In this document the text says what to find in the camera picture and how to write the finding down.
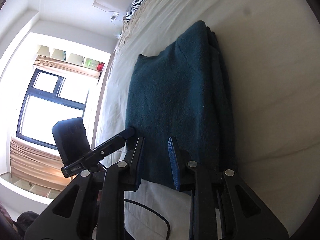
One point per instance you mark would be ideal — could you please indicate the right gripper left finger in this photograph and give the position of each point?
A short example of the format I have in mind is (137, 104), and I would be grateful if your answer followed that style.
(133, 158)

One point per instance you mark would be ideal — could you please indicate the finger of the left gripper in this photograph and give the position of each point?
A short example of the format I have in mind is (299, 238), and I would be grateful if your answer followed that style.
(106, 148)

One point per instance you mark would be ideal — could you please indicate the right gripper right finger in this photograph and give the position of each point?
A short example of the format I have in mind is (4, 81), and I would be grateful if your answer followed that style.
(181, 174)

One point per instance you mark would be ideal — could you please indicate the dark teal knit sweater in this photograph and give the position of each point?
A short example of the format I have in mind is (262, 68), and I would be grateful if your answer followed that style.
(183, 92)

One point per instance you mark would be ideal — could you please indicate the black framed window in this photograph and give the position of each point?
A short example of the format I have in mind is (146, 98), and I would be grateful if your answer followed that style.
(50, 98)

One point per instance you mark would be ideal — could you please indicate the red box on shelf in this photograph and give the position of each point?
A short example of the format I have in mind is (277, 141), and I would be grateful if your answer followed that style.
(100, 66)

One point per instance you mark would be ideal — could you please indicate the beige curtain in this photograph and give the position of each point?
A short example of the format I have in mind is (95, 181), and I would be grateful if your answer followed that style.
(51, 64)

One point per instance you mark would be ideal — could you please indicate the beige bed with sheet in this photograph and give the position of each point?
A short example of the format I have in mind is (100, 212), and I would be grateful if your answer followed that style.
(237, 83)

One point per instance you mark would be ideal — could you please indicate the zebra print pillow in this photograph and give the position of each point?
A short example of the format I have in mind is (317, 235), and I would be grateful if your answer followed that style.
(138, 0)

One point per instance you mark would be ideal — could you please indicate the white wall shelf unit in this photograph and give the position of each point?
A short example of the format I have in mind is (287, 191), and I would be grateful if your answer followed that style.
(69, 57)

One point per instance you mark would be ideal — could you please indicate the wall power socket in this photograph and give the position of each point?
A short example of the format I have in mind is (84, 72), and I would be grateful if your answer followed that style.
(114, 15)

